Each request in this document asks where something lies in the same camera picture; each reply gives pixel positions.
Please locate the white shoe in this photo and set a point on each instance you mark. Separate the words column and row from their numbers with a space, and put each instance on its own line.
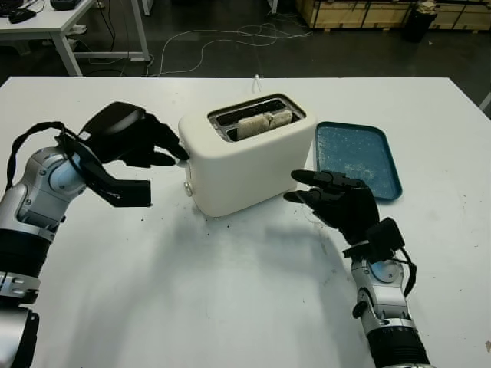
column 80, row 30

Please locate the silver toaster knob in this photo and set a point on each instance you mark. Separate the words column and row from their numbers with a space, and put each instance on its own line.
column 188, row 188

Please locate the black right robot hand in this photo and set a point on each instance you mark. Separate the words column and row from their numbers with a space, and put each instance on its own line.
column 353, row 211

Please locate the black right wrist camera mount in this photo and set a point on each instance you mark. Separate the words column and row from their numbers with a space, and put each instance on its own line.
column 385, row 237

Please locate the cream two-slot toaster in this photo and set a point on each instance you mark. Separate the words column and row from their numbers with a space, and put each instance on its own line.
column 249, row 172

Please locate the wooden shipping crate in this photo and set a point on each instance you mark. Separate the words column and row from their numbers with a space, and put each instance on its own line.
column 364, row 13

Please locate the cream toaster lever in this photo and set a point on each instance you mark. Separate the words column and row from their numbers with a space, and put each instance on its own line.
column 181, row 163

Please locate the white table leg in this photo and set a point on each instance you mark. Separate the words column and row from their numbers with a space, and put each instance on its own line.
column 271, row 7

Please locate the black computer mouse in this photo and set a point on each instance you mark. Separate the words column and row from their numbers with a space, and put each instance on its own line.
column 22, row 16

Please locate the black trash bin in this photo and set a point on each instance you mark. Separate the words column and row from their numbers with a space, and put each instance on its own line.
column 419, row 27

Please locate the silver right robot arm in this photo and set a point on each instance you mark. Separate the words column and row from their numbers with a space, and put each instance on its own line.
column 387, row 306

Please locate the white office desk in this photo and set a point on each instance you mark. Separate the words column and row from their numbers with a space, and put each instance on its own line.
column 46, row 21

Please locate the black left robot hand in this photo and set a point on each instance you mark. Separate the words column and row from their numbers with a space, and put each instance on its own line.
column 122, row 130

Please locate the black electronic device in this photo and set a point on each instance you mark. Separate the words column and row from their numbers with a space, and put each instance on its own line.
column 66, row 4

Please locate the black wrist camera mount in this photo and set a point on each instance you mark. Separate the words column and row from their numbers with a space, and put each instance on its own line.
column 126, row 191
column 385, row 237

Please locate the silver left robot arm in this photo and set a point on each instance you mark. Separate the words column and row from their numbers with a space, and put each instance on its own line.
column 34, row 199

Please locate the slice of white bread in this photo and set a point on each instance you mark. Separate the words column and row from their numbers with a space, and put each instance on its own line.
column 257, row 124

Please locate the blue plastic tray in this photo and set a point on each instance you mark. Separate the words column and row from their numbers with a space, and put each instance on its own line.
column 353, row 153

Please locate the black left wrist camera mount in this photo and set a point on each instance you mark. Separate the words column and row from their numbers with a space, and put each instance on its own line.
column 126, row 191

